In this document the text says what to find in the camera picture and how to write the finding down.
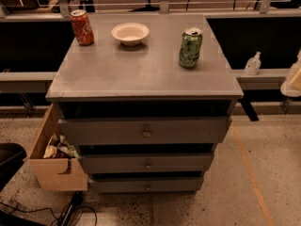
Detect snack bags in drawer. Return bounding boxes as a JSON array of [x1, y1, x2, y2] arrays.
[[43, 134, 78, 159]]

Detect top grey drawer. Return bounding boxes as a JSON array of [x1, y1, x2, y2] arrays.
[[59, 117, 231, 145]]

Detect open wooden side drawer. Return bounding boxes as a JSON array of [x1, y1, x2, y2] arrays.
[[29, 105, 87, 191]]

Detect white paper bowl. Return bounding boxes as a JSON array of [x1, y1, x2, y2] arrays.
[[112, 23, 150, 46]]

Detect white object at right edge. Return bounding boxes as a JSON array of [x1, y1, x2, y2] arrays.
[[280, 50, 301, 97]]

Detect black cable on floor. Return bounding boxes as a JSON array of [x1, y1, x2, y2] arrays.
[[0, 201, 99, 226]]

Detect grey drawer cabinet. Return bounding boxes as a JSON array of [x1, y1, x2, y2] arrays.
[[46, 13, 243, 186]]

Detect green soda can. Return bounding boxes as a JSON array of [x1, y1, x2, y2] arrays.
[[179, 27, 202, 69]]

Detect bottom grey drawer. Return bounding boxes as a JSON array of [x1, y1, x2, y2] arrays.
[[89, 177, 203, 194]]

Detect orange soda can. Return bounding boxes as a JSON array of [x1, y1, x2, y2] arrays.
[[71, 9, 94, 45]]

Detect grey drawer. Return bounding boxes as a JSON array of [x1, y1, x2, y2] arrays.
[[89, 177, 203, 194], [59, 117, 231, 145], [79, 153, 213, 174]]

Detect black object at left edge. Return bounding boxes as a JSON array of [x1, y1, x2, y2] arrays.
[[0, 143, 26, 190]]

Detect middle grey drawer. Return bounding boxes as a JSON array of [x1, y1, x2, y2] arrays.
[[79, 153, 213, 174]]

